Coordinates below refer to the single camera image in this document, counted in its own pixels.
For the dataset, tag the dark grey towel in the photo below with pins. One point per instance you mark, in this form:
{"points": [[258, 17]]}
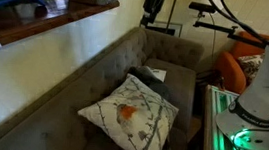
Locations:
{"points": [[144, 74]]}

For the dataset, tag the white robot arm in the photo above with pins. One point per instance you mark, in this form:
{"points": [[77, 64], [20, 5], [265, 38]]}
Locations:
{"points": [[246, 120]]}

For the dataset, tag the white bird print pillow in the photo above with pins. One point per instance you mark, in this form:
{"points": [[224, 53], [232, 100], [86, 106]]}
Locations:
{"points": [[133, 116]]}

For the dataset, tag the white paper on sofa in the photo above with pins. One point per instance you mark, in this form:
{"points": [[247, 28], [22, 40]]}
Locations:
{"points": [[160, 74]]}

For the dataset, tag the orange armchair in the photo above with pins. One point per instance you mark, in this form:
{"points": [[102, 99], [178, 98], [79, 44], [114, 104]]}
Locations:
{"points": [[228, 65]]}

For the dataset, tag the grey tufted sofa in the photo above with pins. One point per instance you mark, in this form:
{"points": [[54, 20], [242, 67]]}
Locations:
{"points": [[52, 121]]}

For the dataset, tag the floral cushion on armchair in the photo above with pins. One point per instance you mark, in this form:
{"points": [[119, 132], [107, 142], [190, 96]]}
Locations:
{"points": [[250, 65]]}

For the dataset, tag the wooden counter shelf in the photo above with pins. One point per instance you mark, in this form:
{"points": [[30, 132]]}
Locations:
{"points": [[25, 20]]}

